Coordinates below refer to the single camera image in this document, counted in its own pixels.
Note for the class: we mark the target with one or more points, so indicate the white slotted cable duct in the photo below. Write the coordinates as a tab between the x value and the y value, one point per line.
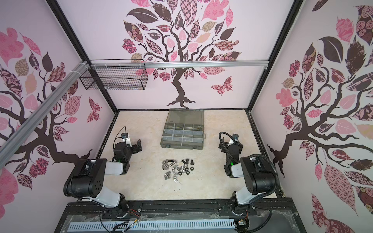
150	225

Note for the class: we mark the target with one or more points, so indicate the black wire mesh basket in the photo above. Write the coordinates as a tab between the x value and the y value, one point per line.
115	74

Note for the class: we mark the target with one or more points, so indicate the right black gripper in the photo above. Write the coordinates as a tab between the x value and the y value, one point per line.
224	146

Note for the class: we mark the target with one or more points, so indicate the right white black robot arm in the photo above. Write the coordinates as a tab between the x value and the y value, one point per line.
259	174

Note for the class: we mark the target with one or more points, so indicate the grey plastic compartment organizer box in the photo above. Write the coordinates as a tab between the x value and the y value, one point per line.
184	129

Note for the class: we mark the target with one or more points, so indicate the silver wing nut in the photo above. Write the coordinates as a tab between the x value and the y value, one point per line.
175	178
167	175

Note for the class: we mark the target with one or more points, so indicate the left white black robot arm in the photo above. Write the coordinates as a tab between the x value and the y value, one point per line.
86	181

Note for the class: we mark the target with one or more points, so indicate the silver bolt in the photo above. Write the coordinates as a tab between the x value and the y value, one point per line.
166	164

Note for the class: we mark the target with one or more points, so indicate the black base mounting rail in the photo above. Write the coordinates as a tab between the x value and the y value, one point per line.
222	207

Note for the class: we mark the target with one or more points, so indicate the aluminium rail on left wall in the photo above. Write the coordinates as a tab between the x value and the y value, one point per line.
10	147

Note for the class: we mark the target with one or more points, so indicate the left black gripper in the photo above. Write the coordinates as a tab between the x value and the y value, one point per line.
135	146

